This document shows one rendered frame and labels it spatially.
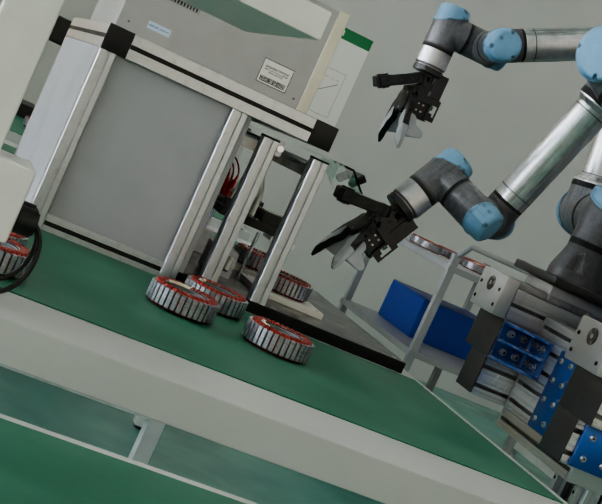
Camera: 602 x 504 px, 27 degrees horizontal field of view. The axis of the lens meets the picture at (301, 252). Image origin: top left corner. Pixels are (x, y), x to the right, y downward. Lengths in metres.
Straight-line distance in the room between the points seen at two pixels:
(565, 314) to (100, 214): 1.16
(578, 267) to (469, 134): 5.52
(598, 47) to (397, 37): 5.74
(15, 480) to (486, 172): 7.62
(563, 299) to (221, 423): 1.50
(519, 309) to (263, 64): 0.88
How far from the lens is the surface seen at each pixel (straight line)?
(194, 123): 2.19
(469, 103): 8.35
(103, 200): 2.18
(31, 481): 0.94
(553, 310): 2.86
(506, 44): 2.81
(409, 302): 5.38
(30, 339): 1.42
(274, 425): 1.49
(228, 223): 2.23
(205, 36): 2.31
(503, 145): 8.48
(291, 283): 2.43
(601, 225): 2.89
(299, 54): 2.35
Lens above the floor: 1.04
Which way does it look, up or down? 4 degrees down
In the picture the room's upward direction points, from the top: 24 degrees clockwise
